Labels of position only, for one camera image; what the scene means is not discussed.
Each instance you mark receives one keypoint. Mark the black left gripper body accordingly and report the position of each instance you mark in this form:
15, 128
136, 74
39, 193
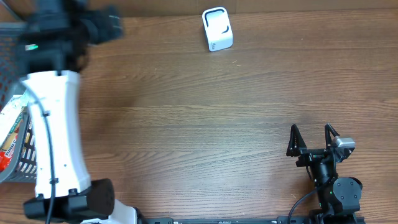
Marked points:
101, 28

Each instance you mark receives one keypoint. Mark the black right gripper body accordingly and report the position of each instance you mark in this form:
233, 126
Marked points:
310, 156

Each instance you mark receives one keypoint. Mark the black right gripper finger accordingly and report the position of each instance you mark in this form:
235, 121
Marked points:
296, 142
329, 132

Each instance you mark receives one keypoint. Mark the orange spaghetti packet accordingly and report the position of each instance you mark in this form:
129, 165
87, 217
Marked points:
9, 146

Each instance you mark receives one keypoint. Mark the clear pouch of brown powder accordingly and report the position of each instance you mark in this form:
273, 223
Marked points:
14, 113

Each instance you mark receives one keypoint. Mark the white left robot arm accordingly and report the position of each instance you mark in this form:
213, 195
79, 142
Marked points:
51, 52

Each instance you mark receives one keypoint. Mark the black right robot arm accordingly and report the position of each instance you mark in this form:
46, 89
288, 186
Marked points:
338, 197

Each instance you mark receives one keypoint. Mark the white barcode scanner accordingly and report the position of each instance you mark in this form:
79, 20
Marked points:
217, 28

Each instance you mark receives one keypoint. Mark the grey plastic basket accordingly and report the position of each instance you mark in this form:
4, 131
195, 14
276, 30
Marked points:
22, 167

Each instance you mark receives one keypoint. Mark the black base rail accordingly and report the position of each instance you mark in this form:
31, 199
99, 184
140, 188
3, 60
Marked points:
278, 220

